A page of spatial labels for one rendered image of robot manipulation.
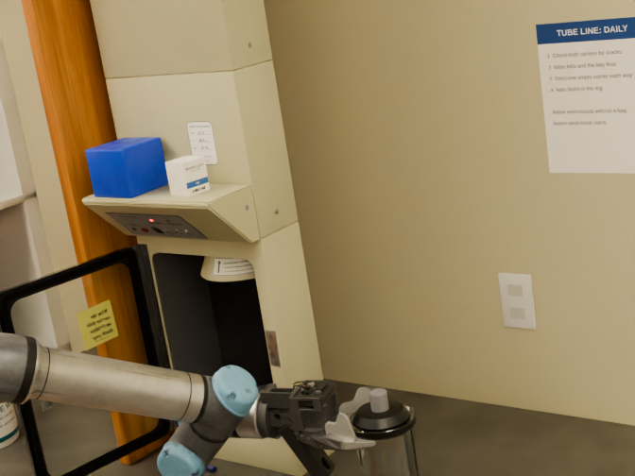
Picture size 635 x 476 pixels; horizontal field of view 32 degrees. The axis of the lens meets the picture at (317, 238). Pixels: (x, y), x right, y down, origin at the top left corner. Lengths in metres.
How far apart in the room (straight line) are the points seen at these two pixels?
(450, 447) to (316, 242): 0.58
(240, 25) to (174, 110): 0.21
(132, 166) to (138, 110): 0.13
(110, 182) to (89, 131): 0.17
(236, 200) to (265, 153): 0.11
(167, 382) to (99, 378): 0.11
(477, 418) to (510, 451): 0.16
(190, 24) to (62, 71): 0.30
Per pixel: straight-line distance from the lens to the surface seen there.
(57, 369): 1.61
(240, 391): 1.69
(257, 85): 1.96
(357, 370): 2.52
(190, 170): 1.93
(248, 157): 1.93
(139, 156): 2.01
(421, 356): 2.40
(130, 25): 2.06
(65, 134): 2.13
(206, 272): 2.11
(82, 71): 2.17
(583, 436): 2.16
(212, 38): 1.93
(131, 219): 2.06
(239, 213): 1.92
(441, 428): 2.24
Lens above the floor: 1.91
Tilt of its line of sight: 15 degrees down
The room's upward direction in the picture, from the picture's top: 9 degrees counter-clockwise
